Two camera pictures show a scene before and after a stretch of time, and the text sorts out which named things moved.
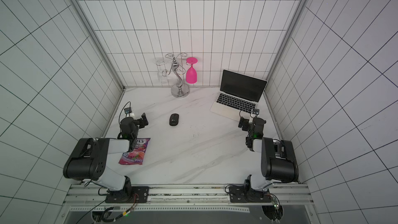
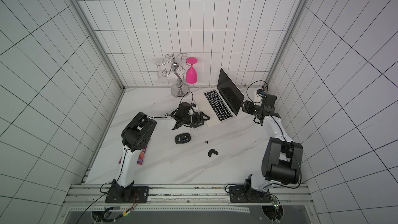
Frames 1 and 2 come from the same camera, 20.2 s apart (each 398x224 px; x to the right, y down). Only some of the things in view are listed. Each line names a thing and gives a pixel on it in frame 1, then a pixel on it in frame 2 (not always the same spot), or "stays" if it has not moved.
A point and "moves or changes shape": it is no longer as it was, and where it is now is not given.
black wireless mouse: [174, 119] moves or changes shape
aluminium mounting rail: [188, 195] stays
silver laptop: [239, 93] → [221, 103]
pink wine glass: [191, 73] stays
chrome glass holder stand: [180, 90] stays
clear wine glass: [162, 74] stays
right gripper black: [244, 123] → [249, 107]
